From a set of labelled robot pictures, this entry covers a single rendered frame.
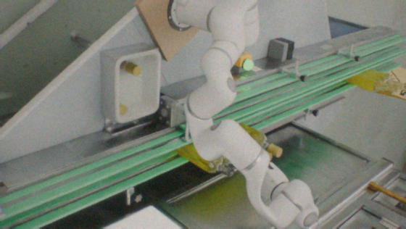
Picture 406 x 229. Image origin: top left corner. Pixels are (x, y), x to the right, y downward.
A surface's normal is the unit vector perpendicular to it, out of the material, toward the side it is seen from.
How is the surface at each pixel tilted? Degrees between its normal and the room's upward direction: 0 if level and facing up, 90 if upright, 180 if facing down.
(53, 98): 0
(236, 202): 90
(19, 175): 90
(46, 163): 90
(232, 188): 90
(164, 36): 1
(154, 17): 1
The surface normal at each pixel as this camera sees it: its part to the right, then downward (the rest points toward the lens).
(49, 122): 0.70, 0.37
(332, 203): 0.08, -0.89
